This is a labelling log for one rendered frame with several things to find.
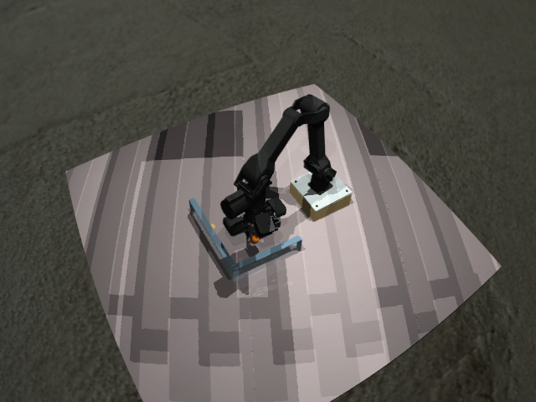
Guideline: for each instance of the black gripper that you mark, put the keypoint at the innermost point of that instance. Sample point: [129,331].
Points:
[239,225]

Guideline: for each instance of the clear glass l-shaped low wall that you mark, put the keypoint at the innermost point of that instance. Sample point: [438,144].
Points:
[251,268]

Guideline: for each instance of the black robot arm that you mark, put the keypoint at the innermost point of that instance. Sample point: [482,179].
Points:
[258,169]

